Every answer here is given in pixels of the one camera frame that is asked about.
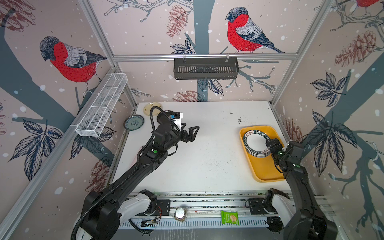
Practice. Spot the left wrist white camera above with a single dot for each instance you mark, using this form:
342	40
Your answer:
177	118

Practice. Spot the white wire mesh shelf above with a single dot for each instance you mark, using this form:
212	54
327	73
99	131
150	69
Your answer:
100	110

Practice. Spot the small glass jar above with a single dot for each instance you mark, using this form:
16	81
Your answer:
180	214

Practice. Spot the small teal patterned plate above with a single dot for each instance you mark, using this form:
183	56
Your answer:
134	122

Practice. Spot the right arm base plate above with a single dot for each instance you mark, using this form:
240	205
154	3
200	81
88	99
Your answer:
256	207

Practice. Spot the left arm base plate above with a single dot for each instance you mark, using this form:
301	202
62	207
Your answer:
160	207

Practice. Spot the black small plate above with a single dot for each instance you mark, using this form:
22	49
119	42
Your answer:
162	118

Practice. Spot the yellow small plate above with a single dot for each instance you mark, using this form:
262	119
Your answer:
149	106

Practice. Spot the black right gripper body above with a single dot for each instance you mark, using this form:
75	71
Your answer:
281	156

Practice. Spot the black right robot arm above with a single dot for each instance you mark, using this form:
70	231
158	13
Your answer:
307	222

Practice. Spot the green lettered rim plate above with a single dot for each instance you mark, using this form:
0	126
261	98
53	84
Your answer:
255	143

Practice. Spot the black hanging wire basket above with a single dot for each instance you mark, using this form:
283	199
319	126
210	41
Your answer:
206	69

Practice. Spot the yellow plastic bin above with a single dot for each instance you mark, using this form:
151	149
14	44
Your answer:
262	169

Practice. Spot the green snack packet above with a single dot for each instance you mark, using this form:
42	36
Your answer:
229	218

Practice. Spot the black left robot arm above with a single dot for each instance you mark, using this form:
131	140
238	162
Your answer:
103	212

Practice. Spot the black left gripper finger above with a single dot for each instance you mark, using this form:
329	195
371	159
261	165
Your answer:
193	131
185	135

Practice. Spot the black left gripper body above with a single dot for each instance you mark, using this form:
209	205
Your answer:
175	138

